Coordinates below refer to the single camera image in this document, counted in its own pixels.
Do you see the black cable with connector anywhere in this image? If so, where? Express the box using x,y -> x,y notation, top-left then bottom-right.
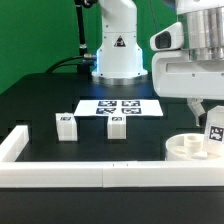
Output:
45,53 -> 98,75

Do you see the white marker sheet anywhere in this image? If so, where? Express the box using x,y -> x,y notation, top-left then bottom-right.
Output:
74,99 -> 163,116

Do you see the white round stool seat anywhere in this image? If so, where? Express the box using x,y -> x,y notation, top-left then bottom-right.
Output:
165,133 -> 222,161

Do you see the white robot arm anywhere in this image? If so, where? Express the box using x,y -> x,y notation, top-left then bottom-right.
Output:
92,0 -> 224,117

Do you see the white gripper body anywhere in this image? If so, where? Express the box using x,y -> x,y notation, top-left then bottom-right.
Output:
150,22 -> 224,100

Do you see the white U-shaped fence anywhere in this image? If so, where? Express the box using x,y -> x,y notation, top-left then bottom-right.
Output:
0,125 -> 224,188

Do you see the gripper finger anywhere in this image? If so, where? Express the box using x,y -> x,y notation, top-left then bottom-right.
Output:
187,98 -> 204,127

